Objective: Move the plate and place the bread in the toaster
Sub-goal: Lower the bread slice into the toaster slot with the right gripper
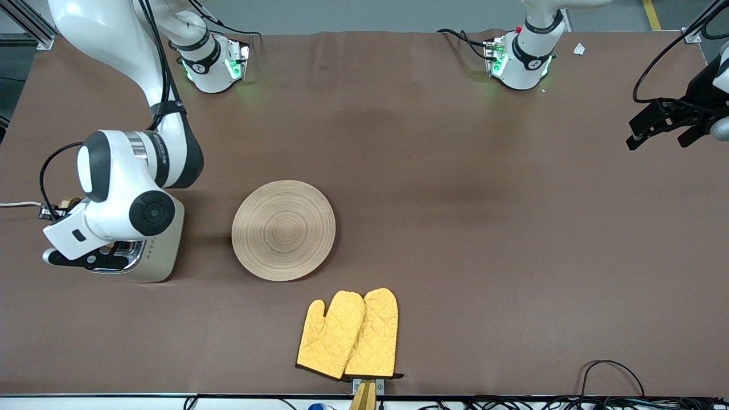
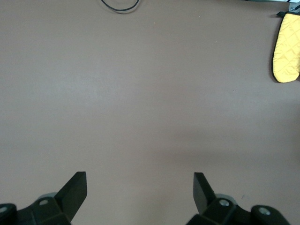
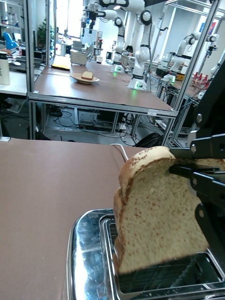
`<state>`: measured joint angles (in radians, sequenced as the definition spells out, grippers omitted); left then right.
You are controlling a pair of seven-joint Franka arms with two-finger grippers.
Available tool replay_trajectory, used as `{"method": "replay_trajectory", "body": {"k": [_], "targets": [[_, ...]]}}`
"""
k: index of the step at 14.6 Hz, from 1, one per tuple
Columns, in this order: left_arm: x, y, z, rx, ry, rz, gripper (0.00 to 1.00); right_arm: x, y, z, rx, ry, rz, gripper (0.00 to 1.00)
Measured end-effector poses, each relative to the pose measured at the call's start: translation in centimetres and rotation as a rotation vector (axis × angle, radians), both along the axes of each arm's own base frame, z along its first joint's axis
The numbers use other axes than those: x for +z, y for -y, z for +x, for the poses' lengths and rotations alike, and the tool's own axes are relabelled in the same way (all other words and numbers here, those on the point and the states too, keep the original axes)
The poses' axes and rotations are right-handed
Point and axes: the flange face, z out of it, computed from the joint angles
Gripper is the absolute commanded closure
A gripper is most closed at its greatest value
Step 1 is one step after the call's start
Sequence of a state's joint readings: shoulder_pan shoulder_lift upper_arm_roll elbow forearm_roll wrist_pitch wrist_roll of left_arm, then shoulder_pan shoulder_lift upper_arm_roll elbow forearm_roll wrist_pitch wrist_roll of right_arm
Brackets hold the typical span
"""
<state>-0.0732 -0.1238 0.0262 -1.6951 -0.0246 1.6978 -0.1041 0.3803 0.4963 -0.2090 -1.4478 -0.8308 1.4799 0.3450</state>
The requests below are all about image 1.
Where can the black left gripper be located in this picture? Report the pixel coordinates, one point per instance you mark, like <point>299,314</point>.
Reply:
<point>700,91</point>

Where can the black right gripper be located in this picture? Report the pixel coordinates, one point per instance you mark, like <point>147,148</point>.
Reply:
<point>42,216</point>

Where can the round wooden plate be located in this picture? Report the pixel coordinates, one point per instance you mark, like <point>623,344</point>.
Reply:
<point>283,230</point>

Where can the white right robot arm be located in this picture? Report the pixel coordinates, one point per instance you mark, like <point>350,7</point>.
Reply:
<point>114,188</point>

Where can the beige and chrome toaster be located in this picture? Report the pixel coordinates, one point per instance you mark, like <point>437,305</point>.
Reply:
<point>165,256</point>

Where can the small white paper scrap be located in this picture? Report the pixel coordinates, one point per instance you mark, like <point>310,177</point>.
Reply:
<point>579,49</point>

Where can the brown table cover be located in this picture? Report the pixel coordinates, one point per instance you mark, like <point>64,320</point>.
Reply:
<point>398,142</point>

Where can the yellow oven mitt showing thumb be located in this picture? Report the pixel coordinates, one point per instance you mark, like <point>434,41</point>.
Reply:
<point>330,336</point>

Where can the yellow quilted oven mitt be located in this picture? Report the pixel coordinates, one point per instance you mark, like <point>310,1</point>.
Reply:
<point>376,336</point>

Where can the aluminium frame profile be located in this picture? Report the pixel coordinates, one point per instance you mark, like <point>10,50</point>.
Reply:
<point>697,28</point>
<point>34,28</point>

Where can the small metal bracket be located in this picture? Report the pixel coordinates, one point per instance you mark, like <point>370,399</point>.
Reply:
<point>380,387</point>

